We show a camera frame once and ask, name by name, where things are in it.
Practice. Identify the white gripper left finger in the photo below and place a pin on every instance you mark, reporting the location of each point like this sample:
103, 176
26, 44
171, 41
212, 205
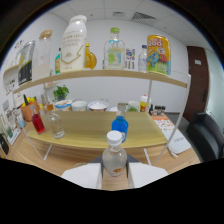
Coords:
83, 175

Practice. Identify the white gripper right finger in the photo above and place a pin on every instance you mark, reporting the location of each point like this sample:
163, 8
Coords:
146, 174

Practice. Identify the clear bottle with white cap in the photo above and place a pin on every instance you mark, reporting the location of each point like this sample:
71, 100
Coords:
114, 156

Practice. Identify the white notebook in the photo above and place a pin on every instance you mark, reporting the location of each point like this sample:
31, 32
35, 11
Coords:
180, 141

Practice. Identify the two-tier wooden shelf rack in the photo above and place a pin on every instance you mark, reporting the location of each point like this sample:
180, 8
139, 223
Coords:
90, 128

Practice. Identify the orange patterned paper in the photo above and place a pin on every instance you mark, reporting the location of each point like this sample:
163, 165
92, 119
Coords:
163, 123

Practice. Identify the blue liquid bottle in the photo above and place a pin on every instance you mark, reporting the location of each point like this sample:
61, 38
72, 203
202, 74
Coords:
120, 125

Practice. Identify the clear bottle with orange cap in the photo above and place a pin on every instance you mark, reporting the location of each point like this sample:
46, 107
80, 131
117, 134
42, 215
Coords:
56, 125

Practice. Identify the red liquid bottle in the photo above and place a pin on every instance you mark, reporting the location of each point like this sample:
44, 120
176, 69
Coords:
38, 123

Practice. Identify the white mug with greens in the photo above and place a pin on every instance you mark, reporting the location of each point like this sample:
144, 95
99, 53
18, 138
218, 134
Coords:
133, 106

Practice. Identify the white ceramic bowl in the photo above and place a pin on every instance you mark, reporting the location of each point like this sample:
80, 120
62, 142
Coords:
97, 106
79, 106
63, 105

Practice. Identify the yellow bottle with white cap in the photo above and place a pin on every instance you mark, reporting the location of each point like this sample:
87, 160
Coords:
144, 104

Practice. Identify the black chair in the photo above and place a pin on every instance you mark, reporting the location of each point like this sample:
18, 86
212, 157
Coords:
206, 136

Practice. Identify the green potted plant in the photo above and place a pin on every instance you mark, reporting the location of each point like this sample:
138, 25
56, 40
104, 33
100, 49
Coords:
61, 92

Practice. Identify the brown door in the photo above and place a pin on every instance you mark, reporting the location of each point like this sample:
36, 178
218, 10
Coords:
196, 83

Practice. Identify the small clear bottle blue cap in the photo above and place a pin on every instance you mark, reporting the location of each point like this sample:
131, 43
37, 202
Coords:
142, 61

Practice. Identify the amber honey bottle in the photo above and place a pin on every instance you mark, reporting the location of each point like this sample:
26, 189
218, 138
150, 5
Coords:
90, 59

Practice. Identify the yellow cartoon print can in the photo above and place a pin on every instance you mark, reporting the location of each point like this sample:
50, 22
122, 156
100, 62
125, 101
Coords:
158, 55

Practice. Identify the clear bottle with green cap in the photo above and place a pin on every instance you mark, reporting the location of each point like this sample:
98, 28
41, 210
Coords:
114, 53

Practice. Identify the glass jar with cork lid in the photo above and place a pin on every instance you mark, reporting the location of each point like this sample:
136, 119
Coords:
43, 56

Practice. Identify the large white milk bottle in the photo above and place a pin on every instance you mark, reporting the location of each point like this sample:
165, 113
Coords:
73, 43

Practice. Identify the ceiling air vent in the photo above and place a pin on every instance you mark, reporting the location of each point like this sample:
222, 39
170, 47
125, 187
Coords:
143, 15

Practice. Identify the multicoloured wall poster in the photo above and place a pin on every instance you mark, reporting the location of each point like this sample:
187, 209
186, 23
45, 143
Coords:
130, 58

